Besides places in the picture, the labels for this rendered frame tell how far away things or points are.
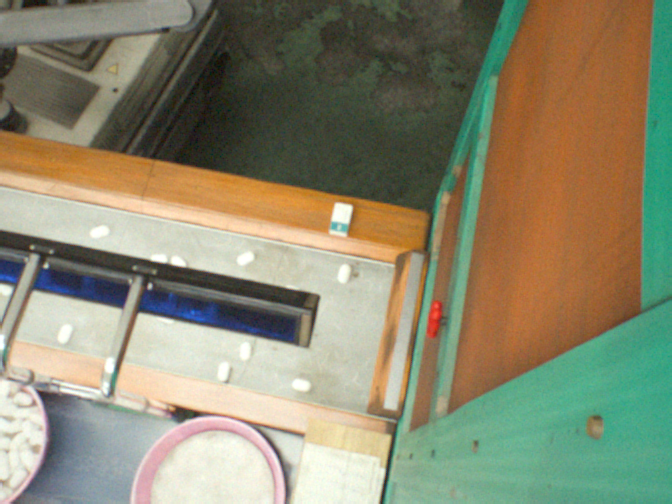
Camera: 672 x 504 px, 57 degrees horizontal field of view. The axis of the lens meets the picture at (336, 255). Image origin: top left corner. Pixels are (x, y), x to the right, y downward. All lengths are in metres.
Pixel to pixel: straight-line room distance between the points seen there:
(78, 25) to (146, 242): 0.43
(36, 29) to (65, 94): 0.73
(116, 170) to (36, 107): 0.56
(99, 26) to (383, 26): 1.51
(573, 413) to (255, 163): 1.98
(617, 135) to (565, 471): 0.15
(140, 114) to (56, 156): 0.53
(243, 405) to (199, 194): 0.43
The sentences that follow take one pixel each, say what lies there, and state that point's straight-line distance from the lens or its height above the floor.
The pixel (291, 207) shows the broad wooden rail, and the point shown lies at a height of 0.76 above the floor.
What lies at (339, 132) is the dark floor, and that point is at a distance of 2.22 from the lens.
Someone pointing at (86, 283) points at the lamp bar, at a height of 1.08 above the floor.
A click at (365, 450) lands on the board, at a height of 0.78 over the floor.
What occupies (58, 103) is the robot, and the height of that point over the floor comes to 0.48.
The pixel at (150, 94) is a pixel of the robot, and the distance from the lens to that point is 1.95.
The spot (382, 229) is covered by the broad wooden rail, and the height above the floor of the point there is 0.76.
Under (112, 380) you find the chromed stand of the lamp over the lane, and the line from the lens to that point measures 0.87.
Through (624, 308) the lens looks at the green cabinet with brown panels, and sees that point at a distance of 0.26.
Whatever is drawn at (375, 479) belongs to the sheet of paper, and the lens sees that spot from 1.15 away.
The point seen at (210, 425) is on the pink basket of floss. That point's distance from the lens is 1.21.
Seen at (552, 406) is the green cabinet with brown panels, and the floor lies 1.66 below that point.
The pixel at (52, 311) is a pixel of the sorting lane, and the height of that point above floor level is 0.74.
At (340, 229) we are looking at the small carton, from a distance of 1.23.
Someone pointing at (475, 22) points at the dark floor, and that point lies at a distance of 2.53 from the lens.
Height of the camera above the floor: 1.93
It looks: 71 degrees down
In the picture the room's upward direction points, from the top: 2 degrees counter-clockwise
